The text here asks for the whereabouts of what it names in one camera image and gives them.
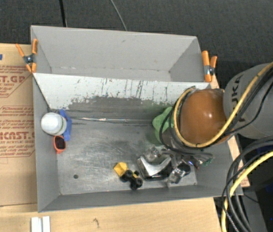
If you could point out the green cloth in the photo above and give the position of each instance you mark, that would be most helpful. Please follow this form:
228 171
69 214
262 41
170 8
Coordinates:
161 122

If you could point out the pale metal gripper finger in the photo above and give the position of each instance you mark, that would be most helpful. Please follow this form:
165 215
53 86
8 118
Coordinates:
175 175
153 154

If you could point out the brown cardboard board red print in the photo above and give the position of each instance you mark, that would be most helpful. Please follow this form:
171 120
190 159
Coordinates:
10 153

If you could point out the grey metal bin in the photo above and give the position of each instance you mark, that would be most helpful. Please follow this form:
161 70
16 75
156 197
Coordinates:
107 153

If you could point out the yellow toy truck black wheels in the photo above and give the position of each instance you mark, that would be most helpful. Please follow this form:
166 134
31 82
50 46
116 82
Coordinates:
127 174

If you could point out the white and blue spray bottle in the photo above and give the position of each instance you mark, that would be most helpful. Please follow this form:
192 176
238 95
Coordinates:
53 123

